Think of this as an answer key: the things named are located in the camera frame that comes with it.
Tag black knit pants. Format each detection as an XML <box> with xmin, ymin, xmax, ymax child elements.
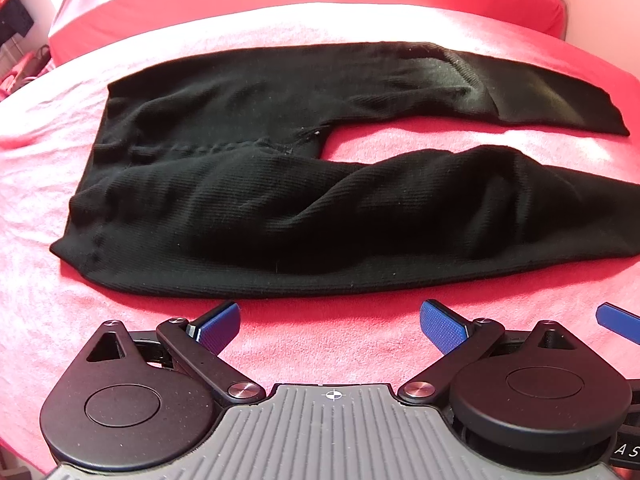
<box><xmin>51</xmin><ymin>42</ymin><xmax>639</xmax><ymax>297</ymax></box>

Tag pink terry bed blanket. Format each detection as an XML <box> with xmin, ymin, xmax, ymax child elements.
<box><xmin>1</xmin><ymin>4</ymin><xmax>639</xmax><ymax>470</ymax></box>

